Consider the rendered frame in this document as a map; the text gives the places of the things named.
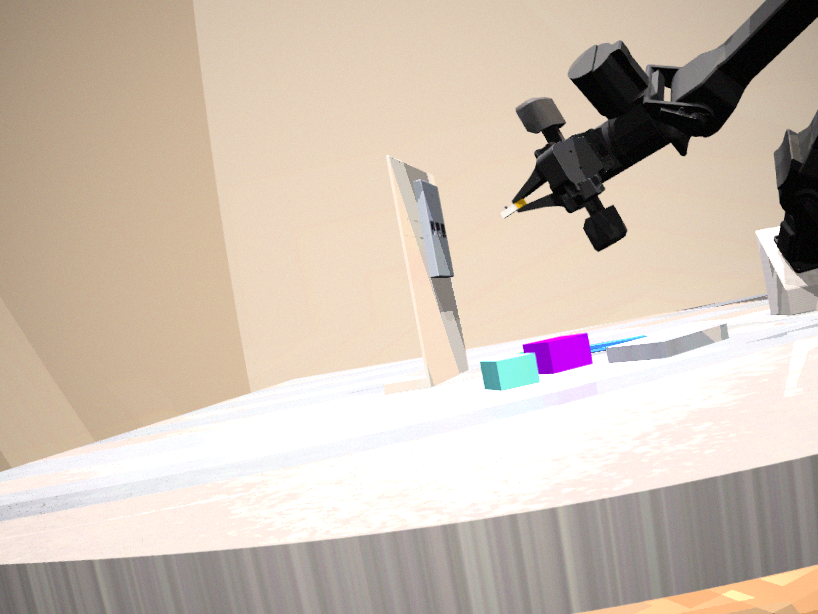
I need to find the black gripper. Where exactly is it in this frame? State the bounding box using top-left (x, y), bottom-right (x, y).
top-left (512, 97), bottom-right (637, 252)

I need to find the purple rectangular block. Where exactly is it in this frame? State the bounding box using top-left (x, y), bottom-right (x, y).
top-left (523, 333), bottom-right (593, 374)

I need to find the grey panel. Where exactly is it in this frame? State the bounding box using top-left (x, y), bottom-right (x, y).
top-left (383, 155), bottom-right (469, 395)

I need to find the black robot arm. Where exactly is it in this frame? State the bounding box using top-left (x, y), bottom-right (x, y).
top-left (536, 0), bottom-right (818, 273)

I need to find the blue square zone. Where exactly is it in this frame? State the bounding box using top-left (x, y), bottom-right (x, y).
top-left (590, 335), bottom-right (648, 353)

